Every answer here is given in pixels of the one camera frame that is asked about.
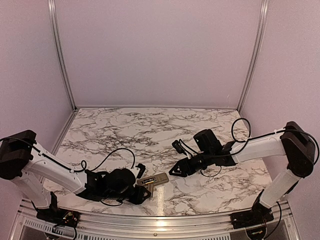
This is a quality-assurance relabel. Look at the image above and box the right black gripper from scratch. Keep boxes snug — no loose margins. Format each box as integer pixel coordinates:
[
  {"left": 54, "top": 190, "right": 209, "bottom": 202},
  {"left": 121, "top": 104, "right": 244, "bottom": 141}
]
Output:
[{"left": 168, "top": 149, "right": 214, "bottom": 178}]

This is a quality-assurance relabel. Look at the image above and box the grey white remote control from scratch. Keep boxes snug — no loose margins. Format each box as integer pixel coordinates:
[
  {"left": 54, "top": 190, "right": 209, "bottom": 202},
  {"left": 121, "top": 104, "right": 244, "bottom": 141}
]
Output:
[{"left": 136, "top": 172, "right": 169, "bottom": 186}]

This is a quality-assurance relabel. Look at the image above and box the grey battery compartment cover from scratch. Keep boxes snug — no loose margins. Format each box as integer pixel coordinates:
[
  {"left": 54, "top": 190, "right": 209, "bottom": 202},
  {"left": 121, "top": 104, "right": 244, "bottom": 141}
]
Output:
[{"left": 147, "top": 184, "right": 154, "bottom": 198}]

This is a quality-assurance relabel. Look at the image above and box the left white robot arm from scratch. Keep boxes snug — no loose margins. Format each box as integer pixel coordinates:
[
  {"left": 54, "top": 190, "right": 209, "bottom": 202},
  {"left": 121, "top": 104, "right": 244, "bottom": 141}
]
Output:
[{"left": 0, "top": 130, "right": 151, "bottom": 223}]

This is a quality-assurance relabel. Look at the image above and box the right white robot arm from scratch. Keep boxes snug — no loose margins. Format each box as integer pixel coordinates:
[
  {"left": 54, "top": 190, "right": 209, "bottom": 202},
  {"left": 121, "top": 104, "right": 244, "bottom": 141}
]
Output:
[{"left": 169, "top": 121, "right": 320, "bottom": 224}]

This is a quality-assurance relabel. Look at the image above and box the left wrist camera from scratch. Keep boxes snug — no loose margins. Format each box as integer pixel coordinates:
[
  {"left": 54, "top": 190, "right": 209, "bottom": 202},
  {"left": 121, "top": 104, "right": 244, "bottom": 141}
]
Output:
[{"left": 131, "top": 163, "right": 146, "bottom": 179}]

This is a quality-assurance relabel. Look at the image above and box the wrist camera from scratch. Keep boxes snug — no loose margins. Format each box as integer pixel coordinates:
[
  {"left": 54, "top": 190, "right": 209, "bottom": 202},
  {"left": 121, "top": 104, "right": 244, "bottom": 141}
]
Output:
[
  {"left": 131, "top": 163, "right": 146, "bottom": 179},
  {"left": 171, "top": 140, "right": 192, "bottom": 158}
]

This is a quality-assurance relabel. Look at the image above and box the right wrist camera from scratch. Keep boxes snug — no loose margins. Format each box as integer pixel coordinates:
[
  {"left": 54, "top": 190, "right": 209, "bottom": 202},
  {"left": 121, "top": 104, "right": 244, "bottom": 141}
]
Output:
[{"left": 171, "top": 140, "right": 192, "bottom": 158}]

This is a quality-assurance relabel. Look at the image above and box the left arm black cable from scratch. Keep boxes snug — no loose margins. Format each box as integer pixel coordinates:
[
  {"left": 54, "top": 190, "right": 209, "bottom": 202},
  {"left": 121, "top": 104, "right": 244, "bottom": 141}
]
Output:
[{"left": 0, "top": 137, "right": 136, "bottom": 207}]

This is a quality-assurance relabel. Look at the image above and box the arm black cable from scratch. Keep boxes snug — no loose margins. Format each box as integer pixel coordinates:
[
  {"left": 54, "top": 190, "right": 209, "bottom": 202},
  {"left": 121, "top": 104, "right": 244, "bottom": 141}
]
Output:
[
  {"left": 0, "top": 137, "right": 136, "bottom": 207},
  {"left": 179, "top": 117, "right": 316, "bottom": 226}
]

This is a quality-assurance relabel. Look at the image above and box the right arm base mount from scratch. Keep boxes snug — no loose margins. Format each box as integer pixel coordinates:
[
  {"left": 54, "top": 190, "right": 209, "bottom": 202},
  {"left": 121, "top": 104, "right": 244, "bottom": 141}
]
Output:
[{"left": 230, "top": 191, "right": 274, "bottom": 229}]

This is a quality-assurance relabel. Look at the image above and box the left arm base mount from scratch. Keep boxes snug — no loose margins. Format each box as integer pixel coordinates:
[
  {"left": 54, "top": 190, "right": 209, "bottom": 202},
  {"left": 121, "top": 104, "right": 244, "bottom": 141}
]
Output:
[{"left": 35, "top": 192, "right": 80, "bottom": 228}]

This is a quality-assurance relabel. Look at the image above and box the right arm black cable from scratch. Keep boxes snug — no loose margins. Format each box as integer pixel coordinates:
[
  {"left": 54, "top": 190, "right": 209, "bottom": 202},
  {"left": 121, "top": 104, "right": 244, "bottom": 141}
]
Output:
[{"left": 179, "top": 117, "right": 316, "bottom": 226}]

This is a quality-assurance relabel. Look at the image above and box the right aluminium corner post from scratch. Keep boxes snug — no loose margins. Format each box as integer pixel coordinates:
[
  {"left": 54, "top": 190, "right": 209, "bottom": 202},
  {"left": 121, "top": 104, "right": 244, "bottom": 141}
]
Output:
[{"left": 236, "top": 0, "right": 270, "bottom": 114}]

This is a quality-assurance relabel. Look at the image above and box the aluminium corner post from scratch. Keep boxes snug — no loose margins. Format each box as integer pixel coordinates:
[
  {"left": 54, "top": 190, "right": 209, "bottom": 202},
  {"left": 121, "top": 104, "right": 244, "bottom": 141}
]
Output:
[
  {"left": 47, "top": 0, "right": 77, "bottom": 112},
  {"left": 236, "top": 0, "right": 270, "bottom": 114}
]

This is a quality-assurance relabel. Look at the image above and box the left aluminium corner post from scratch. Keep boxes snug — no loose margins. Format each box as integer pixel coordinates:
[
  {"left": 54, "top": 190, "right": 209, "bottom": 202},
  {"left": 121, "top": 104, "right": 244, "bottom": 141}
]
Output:
[{"left": 47, "top": 0, "right": 77, "bottom": 112}]

